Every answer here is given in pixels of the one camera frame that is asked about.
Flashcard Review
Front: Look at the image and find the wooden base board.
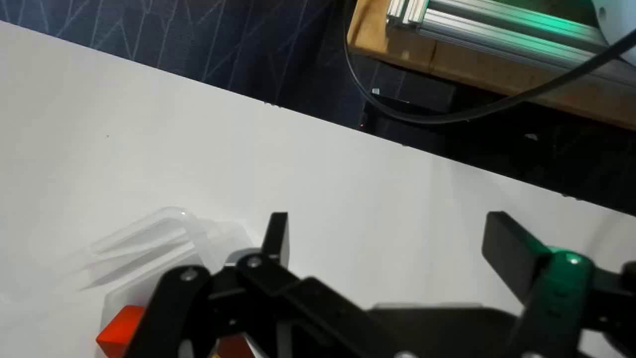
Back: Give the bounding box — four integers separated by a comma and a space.
347, 0, 636, 131

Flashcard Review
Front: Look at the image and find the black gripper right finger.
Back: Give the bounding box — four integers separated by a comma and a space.
482, 209, 636, 358

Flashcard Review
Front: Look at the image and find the clear plastic storage bin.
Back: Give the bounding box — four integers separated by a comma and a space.
82, 205, 257, 358

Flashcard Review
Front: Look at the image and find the black box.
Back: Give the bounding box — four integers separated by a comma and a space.
368, 66, 460, 115

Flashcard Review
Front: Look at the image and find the black cable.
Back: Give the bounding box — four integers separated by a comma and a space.
341, 0, 636, 127

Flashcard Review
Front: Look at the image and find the aluminium profile rail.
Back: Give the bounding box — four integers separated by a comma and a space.
386, 0, 636, 72

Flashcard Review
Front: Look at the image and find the red block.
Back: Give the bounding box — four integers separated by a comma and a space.
96, 304, 150, 358

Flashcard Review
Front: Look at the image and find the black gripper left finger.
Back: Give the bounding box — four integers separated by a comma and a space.
126, 211, 374, 358

